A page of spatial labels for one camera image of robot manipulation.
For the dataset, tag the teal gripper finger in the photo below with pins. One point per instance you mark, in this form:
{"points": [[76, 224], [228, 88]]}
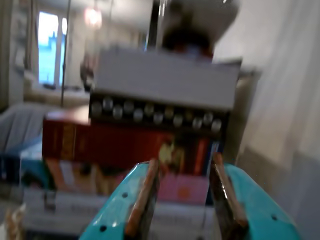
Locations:
{"points": [[125, 200], [245, 200]]}

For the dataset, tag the light wooden chess piece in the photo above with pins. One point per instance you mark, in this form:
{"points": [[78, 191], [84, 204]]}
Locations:
{"points": [[15, 222]]}

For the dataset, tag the pink book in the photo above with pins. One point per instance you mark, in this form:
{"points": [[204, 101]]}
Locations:
{"points": [[185, 187]]}

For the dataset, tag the black book with silver circles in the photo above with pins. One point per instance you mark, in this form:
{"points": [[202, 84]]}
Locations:
{"points": [[150, 126]]}

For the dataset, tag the white box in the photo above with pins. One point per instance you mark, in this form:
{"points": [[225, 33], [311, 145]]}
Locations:
{"points": [[162, 82]]}

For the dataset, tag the grey sofa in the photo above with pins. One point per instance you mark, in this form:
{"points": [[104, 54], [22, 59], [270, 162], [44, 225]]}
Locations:
{"points": [[22, 125]]}

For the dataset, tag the bright window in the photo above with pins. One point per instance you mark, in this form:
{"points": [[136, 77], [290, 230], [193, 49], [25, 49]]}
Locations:
{"points": [[47, 50]]}

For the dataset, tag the glowing ceiling lamp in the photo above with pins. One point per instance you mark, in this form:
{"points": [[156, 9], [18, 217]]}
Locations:
{"points": [[92, 16]]}

